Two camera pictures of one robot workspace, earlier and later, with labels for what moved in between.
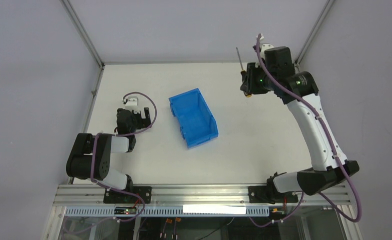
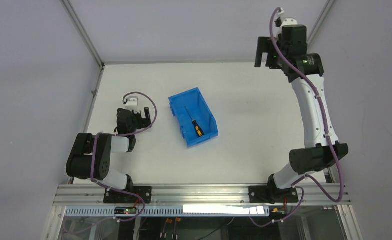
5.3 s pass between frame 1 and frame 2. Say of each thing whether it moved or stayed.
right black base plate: stayed
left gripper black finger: stayed
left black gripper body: stayed
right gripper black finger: moved
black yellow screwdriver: moved
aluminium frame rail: stayed
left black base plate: stayed
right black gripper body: moved
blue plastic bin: stayed
